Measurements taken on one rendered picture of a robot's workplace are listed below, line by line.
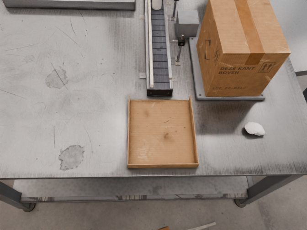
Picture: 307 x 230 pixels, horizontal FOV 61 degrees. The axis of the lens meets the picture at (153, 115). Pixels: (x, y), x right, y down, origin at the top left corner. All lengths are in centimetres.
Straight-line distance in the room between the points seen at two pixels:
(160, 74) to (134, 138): 30
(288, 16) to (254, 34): 68
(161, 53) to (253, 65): 42
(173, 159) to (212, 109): 28
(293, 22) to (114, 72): 101
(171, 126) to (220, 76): 27
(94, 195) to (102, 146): 62
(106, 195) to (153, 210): 36
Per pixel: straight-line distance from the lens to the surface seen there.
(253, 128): 111
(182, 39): 116
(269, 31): 107
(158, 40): 127
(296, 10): 176
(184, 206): 182
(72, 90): 118
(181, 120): 107
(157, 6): 141
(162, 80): 112
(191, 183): 163
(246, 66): 102
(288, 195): 208
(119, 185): 160
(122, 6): 149
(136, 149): 101
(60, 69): 126
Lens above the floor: 177
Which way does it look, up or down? 60 degrees down
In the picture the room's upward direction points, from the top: 6 degrees clockwise
